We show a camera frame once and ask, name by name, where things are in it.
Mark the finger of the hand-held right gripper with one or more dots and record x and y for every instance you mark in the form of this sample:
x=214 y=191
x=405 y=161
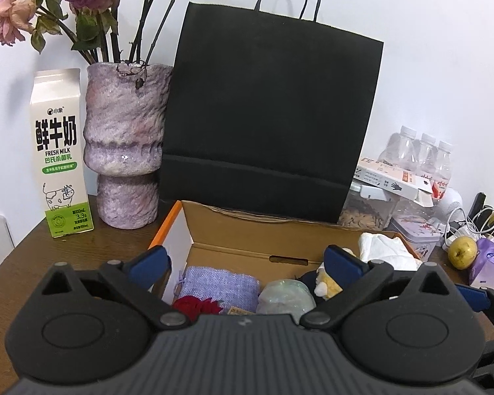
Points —
x=473 y=295

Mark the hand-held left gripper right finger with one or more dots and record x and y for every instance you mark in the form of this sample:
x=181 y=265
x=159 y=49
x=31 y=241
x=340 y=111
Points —
x=343 y=265

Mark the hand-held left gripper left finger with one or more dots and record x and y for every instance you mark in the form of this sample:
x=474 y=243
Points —
x=148 y=265

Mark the yellow white plush toy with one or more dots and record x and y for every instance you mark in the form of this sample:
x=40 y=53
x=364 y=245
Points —
x=329 y=286

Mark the white cloth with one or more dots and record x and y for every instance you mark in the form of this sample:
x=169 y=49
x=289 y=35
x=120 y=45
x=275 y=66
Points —
x=387 y=251

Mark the red knitted flower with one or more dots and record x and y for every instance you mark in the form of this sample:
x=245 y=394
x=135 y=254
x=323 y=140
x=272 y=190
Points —
x=193 y=306

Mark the iridescent plastic pouch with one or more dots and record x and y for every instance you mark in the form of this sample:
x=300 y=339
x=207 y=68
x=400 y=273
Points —
x=286 y=296

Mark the purple woven pouch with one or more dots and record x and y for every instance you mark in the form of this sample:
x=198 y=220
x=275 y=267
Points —
x=218 y=286

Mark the orange-edged cardboard box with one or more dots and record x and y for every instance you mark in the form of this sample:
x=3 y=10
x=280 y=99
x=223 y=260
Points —
x=230 y=230

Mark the purple tissue packet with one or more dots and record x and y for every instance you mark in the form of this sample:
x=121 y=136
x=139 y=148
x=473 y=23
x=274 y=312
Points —
x=488 y=261

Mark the green apple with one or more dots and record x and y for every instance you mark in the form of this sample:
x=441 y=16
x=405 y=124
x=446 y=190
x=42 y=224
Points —
x=462 y=253

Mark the clear seed container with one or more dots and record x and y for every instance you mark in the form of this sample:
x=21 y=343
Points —
x=366 y=214

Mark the purple patterned tin box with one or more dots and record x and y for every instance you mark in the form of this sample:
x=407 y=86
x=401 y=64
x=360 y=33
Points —
x=415 y=234

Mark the white small robot speaker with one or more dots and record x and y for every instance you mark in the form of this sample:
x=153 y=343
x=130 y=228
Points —
x=450 y=205

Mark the white pink glove carton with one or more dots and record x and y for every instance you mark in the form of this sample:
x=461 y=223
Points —
x=387 y=181

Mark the clear water bottle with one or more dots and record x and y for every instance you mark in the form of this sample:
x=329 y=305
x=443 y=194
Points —
x=442 y=164
x=397 y=150
x=425 y=156

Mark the purple textured vase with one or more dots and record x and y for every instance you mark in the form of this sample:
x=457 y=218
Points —
x=123 y=131

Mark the white green milk carton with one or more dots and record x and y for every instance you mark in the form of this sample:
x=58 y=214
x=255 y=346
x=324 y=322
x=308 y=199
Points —
x=59 y=140

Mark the black paper bag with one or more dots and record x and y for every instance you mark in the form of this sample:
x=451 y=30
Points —
x=271 y=103

